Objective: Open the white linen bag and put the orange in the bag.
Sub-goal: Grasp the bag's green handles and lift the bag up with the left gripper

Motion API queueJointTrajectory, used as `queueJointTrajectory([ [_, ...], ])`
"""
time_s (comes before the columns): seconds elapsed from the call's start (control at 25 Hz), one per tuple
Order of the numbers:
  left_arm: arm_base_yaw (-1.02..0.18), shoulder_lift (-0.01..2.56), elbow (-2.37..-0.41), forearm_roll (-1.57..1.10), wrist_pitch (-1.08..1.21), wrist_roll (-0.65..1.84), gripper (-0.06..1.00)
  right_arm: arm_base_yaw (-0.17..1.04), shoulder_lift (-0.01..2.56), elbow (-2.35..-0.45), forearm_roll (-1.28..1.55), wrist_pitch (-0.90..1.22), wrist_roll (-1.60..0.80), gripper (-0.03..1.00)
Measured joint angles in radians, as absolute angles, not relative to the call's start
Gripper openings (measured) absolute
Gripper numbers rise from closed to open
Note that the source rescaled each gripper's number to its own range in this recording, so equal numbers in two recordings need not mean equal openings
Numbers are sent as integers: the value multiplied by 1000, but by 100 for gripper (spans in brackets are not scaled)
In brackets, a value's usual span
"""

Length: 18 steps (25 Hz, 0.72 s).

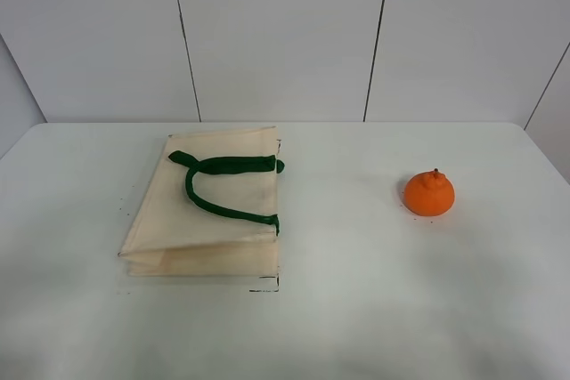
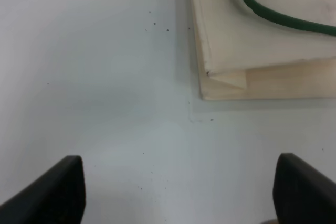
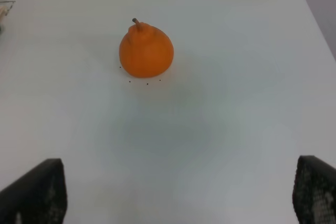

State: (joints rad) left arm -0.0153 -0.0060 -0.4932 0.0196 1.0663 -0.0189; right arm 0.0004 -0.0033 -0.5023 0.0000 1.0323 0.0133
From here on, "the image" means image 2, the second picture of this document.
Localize white linen bag green handles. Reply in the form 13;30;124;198
191;0;335;100

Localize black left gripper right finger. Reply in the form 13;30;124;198
272;153;335;223

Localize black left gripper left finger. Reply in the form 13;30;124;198
1;155;86;223

